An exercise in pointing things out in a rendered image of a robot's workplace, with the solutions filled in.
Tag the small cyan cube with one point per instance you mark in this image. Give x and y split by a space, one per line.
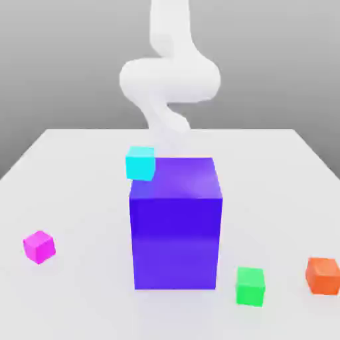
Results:
140 164

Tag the small green cube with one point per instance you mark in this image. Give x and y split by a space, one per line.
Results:
250 287

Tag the small magenta cube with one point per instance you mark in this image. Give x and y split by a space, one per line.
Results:
39 247

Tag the large purple box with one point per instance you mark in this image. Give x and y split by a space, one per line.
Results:
175 239

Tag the small orange cube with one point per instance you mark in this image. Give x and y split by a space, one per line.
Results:
323 276

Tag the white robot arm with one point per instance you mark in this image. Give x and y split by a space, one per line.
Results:
170 79

